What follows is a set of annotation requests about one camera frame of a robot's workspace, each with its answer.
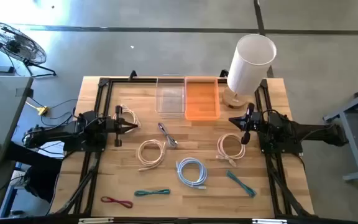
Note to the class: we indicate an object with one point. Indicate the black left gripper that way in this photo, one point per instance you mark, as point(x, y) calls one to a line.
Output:
point(118, 126)

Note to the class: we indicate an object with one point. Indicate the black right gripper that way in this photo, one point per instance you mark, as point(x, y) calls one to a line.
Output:
point(251, 122)

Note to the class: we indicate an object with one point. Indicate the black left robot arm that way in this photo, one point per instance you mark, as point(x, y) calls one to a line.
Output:
point(61, 132)

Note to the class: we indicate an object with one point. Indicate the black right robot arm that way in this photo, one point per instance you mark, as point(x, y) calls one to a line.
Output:
point(309, 130)

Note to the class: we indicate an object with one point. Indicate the orange plastic bin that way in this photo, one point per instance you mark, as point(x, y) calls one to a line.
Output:
point(202, 99)

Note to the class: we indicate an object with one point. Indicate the clear plastic bin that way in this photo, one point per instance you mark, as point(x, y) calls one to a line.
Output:
point(169, 99)

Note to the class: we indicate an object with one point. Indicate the white shade lamp wooden base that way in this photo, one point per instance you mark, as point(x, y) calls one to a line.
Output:
point(250, 65)

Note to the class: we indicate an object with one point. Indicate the yellow plug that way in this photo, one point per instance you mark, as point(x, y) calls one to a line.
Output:
point(43, 110)

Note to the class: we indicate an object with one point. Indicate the black bag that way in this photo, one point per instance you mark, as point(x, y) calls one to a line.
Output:
point(40, 183)

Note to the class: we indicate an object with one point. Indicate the black floor fan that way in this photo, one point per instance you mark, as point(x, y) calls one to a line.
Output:
point(14, 43)

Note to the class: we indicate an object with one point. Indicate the black aluminium frame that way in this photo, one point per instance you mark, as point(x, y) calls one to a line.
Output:
point(129, 80)

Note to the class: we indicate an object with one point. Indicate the silver metal bracket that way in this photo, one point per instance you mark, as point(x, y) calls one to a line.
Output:
point(95, 220)
point(269, 221)

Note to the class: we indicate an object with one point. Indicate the grey metal table frame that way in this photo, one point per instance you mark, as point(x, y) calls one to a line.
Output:
point(350, 140)

